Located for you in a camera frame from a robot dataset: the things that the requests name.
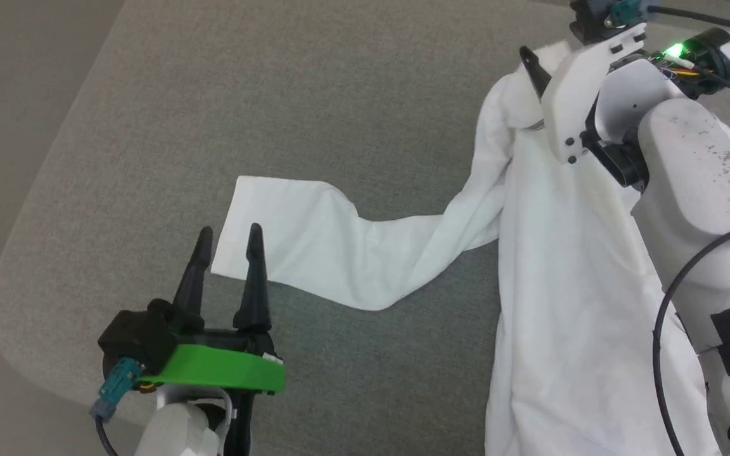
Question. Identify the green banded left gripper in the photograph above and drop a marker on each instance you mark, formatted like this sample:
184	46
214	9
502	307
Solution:
225	368

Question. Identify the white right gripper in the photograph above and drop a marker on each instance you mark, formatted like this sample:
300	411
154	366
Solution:
574	95

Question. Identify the white t-shirt with patterned collar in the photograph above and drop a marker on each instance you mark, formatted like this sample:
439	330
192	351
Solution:
561	285

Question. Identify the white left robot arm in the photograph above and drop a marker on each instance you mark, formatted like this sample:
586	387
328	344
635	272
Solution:
175	424

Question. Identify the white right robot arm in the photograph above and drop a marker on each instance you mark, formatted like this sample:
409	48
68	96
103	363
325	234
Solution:
694	190

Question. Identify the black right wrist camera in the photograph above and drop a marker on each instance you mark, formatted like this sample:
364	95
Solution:
593	19

